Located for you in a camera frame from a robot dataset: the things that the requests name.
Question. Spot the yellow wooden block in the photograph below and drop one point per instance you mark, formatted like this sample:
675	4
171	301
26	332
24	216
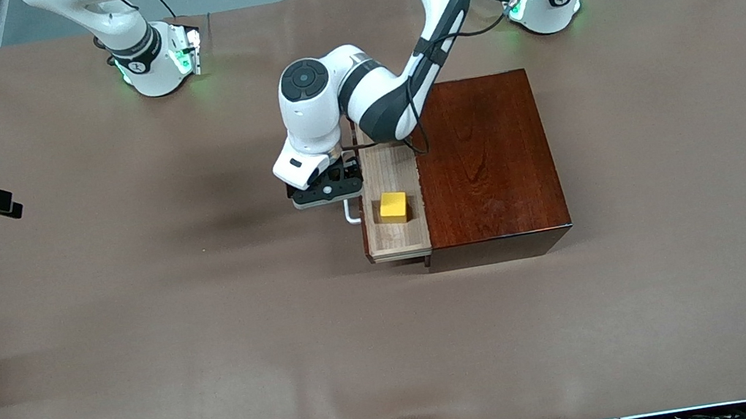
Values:
393	206

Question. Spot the light wooden drawer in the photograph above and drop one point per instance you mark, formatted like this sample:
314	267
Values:
407	238

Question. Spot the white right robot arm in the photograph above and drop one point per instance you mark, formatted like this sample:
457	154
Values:
152	65

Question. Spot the dark brown wooden cabinet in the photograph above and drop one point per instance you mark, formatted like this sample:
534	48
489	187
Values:
492	162

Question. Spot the brown table cloth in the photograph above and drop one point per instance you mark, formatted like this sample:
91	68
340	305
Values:
142	347

